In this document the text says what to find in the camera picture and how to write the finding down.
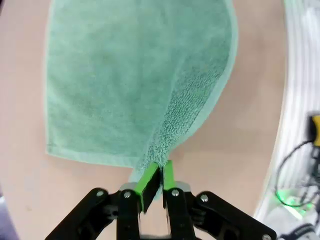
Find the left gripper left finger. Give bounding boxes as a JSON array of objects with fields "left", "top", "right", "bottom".
[{"left": 44, "top": 162, "right": 161, "bottom": 240}]

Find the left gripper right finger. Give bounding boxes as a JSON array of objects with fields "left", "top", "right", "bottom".
[{"left": 162, "top": 159, "right": 278, "bottom": 240}]

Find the green terry towel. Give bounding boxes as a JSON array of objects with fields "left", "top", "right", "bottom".
[{"left": 44, "top": 0, "right": 238, "bottom": 202}]

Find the yellow black box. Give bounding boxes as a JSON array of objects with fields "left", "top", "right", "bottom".
[{"left": 307, "top": 114, "right": 320, "bottom": 148}]

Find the black cable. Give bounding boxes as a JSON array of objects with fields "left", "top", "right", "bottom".
[{"left": 273, "top": 139, "right": 320, "bottom": 208}]

